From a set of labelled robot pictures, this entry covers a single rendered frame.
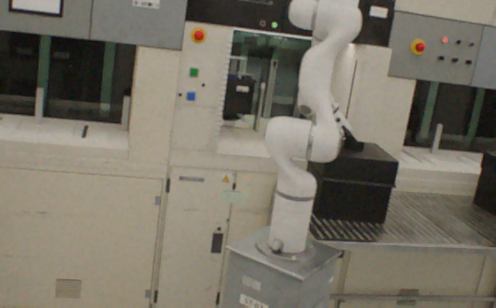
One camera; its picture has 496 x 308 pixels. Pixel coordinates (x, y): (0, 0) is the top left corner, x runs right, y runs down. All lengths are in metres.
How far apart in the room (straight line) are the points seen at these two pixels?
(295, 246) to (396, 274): 1.21
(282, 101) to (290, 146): 1.68
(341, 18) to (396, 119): 0.98
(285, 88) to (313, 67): 1.66
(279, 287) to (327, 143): 0.45
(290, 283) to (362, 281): 1.18
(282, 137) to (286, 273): 0.40
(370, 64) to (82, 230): 1.41
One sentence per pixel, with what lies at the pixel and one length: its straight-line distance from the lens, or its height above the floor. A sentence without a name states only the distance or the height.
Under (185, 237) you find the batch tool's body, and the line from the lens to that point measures 2.56.
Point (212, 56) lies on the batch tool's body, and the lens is 2.36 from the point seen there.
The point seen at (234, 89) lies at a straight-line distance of 2.93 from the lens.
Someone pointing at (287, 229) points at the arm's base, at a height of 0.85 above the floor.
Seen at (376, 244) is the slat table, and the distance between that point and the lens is 2.08.
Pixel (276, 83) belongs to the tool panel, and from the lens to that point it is 3.37.
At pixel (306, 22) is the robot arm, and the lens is 1.79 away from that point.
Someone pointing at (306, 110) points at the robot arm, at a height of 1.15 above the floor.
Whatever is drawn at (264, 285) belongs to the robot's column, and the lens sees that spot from 1.80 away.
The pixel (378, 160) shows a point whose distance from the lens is 2.17.
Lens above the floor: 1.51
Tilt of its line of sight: 13 degrees down
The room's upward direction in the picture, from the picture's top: 8 degrees clockwise
